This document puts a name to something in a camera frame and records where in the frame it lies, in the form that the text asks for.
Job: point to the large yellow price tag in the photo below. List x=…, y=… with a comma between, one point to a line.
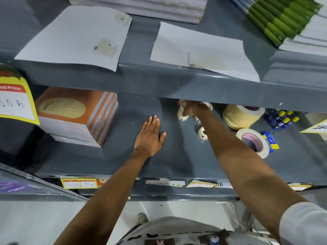
x=15, y=99

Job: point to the group of blue glue sticks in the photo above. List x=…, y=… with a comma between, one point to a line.
x=281, y=119

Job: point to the person's left forearm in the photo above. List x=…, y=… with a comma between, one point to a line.
x=107, y=199

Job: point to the large beige masking tape roll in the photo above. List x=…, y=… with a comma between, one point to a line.
x=263, y=145

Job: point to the stack of beige masking tape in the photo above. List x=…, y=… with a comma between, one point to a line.
x=240, y=116

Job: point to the person's right forearm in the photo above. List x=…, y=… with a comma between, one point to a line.
x=240, y=163

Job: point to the purple packet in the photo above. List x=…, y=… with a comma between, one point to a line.
x=12, y=185

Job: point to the grey metal shelf board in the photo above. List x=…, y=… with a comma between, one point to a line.
x=178, y=155
x=158, y=79

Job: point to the person's left thumb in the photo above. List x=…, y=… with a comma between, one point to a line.
x=162, y=138

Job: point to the white paper sheet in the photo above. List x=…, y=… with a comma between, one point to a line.
x=74, y=38
x=199, y=50

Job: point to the white shelf-edge label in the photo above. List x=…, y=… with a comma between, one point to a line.
x=164, y=182

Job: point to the stack of orange notebooks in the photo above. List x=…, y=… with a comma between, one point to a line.
x=74, y=112

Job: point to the small clear tape roll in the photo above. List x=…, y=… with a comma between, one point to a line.
x=209, y=106
x=180, y=113
x=202, y=133

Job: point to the person's right hand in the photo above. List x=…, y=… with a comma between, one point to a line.
x=188, y=108

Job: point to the person's shoe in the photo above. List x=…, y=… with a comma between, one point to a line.
x=141, y=218

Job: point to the stack of green-spined books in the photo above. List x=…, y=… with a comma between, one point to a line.
x=286, y=17

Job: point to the grey slotted shelf rail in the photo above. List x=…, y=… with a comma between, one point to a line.
x=43, y=182

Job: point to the yellow shelf-edge price label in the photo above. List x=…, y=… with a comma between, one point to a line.
x=79, y=183
x=200, y=184
x=300, y=187

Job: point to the person's left hand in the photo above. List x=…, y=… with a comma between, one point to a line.
x=148, y=140

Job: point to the yellow price sign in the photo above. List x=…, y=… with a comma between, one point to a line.
x=316, y=128

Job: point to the person's right fingers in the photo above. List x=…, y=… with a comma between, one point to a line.
x=182, y=102

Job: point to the blue glue stick pack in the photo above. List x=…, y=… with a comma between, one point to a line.
x=270, y=141

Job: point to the person's grey printed shirt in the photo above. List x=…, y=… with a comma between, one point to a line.
x=178, y=232

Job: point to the stack of white notebooks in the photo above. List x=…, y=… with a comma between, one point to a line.
x=153, y=6

